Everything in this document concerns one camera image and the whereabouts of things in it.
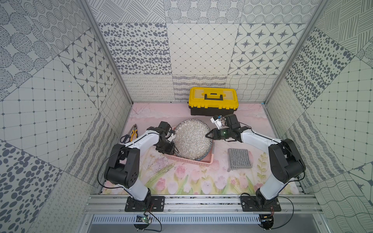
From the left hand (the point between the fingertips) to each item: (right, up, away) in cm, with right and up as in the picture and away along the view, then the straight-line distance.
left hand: (169, 149), depth 90 cm
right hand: (+24, +8, -2) cm, 25 cm away
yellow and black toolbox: (+29, +32, +9) cm, 44 cm away
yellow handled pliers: (-27, +11, +13) cm, 32 cm away
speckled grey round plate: (+13, +6, +1) cm, 15 cm away
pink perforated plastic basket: (+21, -7, -6) cm, 23 cm away
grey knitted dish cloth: (+43, -5, -1) cm, 44 cm away
